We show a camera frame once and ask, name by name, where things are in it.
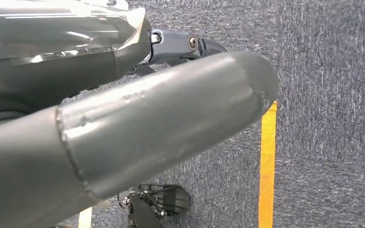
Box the black robot foot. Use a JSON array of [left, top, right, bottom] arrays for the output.
[[117, 182, 192, 228]]

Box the yellow floor tape square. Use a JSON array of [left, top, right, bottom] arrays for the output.
[[77, 100, 278, 228]]

